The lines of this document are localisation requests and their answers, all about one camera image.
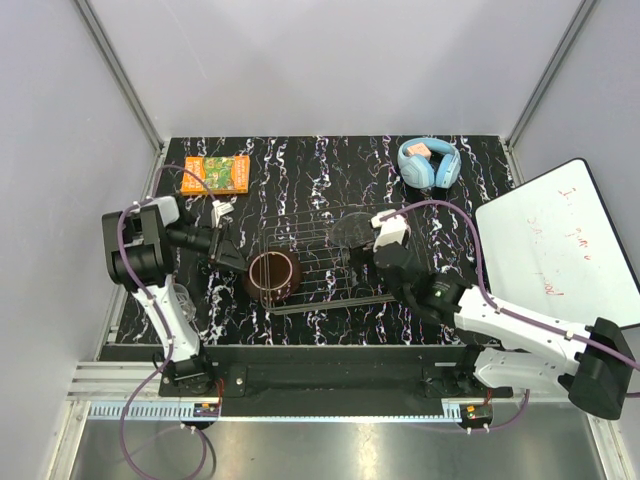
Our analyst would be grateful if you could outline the clear glass bowl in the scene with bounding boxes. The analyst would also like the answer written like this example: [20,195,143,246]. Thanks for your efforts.
[329,212,376,249]

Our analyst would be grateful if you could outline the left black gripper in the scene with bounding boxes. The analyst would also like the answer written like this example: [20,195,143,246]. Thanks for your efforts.
[165,223,248,273]

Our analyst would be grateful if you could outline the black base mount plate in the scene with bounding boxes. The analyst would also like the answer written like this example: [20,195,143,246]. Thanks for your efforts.
[99,342,516,401]

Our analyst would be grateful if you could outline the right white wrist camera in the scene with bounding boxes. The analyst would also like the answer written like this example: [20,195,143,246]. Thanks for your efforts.
[370,210,411,252]

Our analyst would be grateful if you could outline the white whiteboard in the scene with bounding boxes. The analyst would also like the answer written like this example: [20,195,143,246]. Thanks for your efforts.
[475,158,639,328]

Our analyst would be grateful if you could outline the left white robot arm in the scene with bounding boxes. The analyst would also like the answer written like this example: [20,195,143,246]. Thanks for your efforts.
[101,196,247,396]

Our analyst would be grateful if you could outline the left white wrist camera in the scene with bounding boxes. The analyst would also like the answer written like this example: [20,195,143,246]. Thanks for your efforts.
[211,200,234,228]

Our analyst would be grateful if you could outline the wire dish rack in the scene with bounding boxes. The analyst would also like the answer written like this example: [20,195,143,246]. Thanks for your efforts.
[256,203,427,315]

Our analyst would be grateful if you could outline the pink cube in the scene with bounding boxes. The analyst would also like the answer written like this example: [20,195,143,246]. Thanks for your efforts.
[405,142,432,159]

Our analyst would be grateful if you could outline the clear drinking glass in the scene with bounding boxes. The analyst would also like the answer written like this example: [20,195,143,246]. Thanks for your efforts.
[174,284,197,323]

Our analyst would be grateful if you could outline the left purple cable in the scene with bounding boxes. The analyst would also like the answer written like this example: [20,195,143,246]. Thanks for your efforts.
[117,165,221,479]

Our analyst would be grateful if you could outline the red floral plate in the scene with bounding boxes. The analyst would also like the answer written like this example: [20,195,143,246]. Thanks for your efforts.
[243,249,303,303]

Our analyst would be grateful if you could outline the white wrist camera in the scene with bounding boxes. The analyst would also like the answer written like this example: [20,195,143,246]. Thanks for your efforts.
[211,200,234,228]
[370,210,411,252]

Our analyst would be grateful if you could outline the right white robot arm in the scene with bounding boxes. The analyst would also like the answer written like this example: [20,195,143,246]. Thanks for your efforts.
[348,242,638,420]

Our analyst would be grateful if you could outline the light blue headphones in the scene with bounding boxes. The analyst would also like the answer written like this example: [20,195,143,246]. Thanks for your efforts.
[397,137,461,190]

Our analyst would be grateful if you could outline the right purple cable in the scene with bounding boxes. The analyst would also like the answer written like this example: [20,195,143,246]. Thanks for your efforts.
[377,199,640,434]

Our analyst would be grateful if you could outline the orange book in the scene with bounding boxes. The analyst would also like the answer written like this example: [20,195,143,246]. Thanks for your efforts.
[180,155,250,196]

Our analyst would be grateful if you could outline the purple cable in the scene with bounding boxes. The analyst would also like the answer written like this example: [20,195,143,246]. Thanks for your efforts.
[117,165,221,479]
[377,199,640,434]

